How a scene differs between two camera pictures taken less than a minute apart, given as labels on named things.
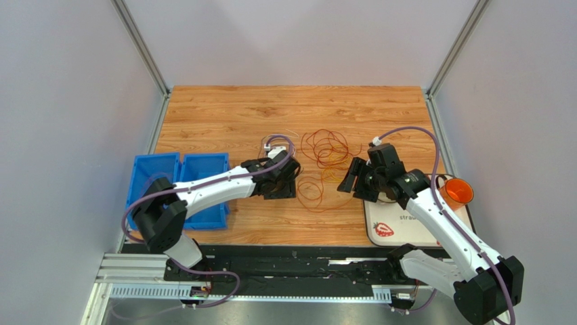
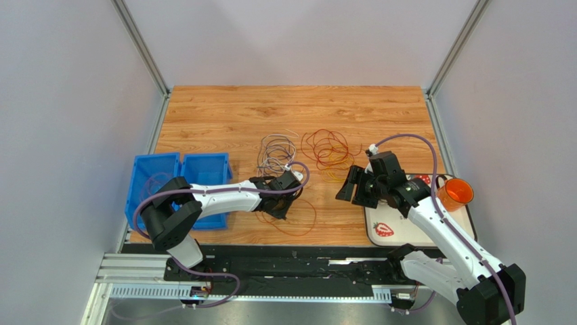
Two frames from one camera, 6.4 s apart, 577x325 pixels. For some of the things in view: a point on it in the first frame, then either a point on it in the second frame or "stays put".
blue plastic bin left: (145, 168) stays put
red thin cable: (329, 148) stays put
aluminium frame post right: (438, 80) stays put
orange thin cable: (315, 178) -> (289, 233)
